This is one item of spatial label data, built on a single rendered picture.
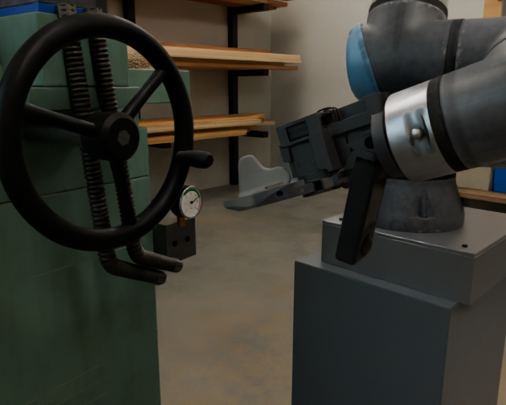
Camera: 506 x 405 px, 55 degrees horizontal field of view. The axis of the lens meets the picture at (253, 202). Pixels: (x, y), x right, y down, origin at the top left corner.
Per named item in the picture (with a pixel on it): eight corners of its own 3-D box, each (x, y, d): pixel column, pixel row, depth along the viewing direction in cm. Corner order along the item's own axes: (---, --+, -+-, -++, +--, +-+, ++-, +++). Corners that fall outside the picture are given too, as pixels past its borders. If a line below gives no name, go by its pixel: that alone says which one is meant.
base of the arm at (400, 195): (390, 201, 104) (393, 154, 102) (481, 218, 91) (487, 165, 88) (336, 218, 92) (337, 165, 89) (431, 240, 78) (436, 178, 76)
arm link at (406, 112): (471, 165, 49) (443, 180, 42) (423, 177, 52) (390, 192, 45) (446, 79, 49) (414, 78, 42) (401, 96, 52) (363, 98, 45)
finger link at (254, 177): (214, 166, 59) (285, 144, 55) (227, 214, 59) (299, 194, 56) (202, 168, 56) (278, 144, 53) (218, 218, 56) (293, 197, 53)
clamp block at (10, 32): (39, 87, 61) (32, 10, 59) (-15, 87, 69) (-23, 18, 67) (132, 87, 73) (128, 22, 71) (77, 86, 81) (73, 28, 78)
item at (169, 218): (169, 266, 92) (167, 225, 91) (125, 253, 100) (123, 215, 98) (198, 254, 99) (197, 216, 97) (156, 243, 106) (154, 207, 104)
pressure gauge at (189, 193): (181, 232, 90) (179, 188, 88) (166, 228, 92) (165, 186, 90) (204, 224, 95) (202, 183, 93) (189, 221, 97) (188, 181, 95)
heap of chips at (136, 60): (149, 69, 88) (148, 47, 87) (100, 71, 96) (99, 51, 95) (184, 70, 95) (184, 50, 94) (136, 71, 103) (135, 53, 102)
